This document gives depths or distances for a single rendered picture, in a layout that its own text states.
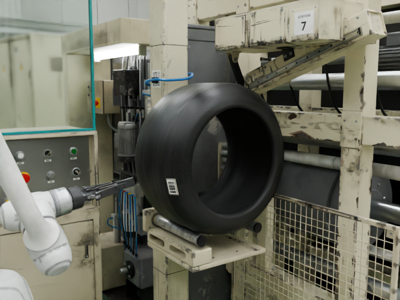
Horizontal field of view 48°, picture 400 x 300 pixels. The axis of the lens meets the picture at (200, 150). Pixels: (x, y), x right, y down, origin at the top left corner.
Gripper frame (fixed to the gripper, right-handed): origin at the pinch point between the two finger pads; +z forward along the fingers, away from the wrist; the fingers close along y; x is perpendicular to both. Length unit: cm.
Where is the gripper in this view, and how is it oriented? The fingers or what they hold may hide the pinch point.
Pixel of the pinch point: (124, 183)
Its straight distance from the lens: 159.5
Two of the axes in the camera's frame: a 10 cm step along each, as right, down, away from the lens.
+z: 8.1, -2.1, 5.4
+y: -5.7, -1.1, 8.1
